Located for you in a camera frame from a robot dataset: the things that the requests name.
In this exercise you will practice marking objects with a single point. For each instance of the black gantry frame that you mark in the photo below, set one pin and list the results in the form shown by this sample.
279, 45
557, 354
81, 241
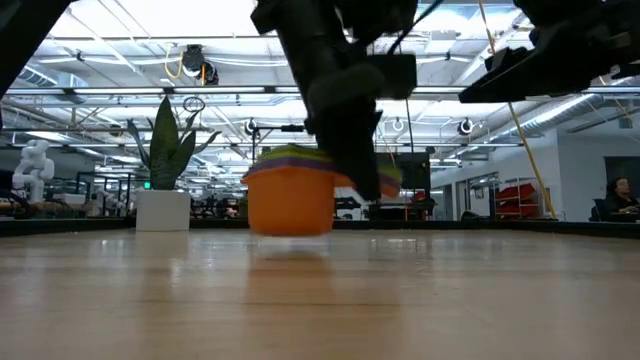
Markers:
280, 128

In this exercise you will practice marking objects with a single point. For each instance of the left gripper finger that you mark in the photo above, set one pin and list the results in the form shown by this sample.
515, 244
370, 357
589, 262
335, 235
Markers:
352, 150

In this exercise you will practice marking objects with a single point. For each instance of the orange measuring cup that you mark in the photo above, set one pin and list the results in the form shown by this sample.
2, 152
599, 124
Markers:
290, 200

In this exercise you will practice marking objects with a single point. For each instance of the long ceiling light strip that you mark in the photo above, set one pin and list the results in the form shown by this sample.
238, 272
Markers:
125, 90

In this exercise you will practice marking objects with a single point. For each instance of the black screen panel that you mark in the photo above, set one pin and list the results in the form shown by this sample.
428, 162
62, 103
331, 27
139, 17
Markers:
417, 172

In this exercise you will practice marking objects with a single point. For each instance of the silver ceiling air duct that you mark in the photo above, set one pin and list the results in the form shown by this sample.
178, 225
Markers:
30, 75
560, 115

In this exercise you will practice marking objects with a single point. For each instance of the shelf with red bins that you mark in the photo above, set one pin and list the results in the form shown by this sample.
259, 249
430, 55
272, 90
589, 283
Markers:
515, 192

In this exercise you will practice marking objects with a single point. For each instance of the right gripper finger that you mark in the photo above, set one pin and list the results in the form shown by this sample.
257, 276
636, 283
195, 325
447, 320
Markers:
525, 80

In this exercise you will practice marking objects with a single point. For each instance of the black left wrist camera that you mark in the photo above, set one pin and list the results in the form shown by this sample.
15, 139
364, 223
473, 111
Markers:
397, 75

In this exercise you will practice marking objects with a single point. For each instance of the black aluminium table frame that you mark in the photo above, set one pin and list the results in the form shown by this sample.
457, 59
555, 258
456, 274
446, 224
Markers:
450, 225

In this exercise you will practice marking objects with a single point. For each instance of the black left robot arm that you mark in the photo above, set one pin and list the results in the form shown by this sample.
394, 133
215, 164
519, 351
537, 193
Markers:
25, 30

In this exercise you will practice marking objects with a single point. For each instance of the snake plant in white pot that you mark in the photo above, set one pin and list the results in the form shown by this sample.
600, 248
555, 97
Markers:
162, 210

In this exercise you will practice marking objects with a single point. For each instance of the white humanoid robot figure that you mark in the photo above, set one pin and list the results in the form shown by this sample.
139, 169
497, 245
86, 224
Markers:
32, 170

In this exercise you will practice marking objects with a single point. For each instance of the person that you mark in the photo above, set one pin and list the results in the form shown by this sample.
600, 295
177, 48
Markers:
617, 197

